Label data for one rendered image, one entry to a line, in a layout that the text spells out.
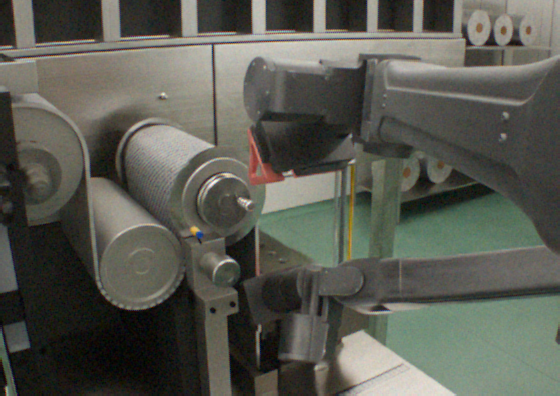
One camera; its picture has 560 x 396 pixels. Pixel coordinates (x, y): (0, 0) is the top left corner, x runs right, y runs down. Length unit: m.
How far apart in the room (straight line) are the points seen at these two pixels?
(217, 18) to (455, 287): 0.77
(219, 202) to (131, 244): 0.13
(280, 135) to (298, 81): 0.13
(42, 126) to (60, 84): 0.33
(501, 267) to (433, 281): 0.08
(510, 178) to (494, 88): 0.04
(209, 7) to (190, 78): 0.17
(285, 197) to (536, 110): 4.02
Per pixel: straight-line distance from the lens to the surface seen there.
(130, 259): 0.76
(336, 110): 0.48
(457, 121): 0.24
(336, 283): 0.68
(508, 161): 0.18
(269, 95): 0.47
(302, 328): 0.70
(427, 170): 4.41
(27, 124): 0.69
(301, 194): 4.25
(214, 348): 0.82
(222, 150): 0.76
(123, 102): 1.05
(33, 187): 0.58
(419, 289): 0.66
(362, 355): 1.05
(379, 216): 1.71
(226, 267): 0.72
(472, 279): 0.65
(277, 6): 1.26
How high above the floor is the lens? 1.50
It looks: 18 degrees down
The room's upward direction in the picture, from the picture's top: straight up
